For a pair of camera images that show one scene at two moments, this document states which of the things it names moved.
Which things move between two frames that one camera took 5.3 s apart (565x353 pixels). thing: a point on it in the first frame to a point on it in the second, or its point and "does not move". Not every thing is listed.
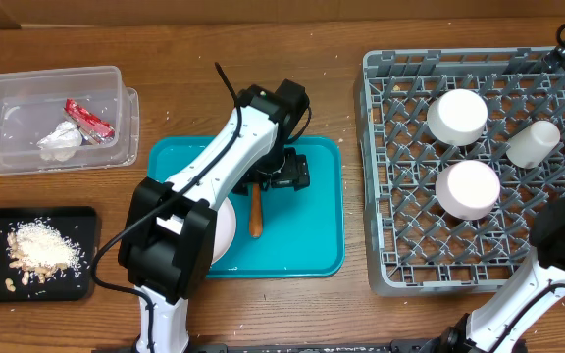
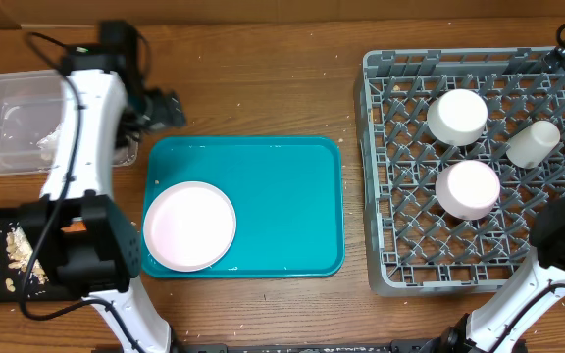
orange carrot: [256, 212] to [77, 226]
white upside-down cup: [533, 143] does not move
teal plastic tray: [303, 230] does not move
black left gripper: [296, 172] to [167, 110]
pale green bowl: [456, 117] does not move
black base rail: [351, 346] does not move
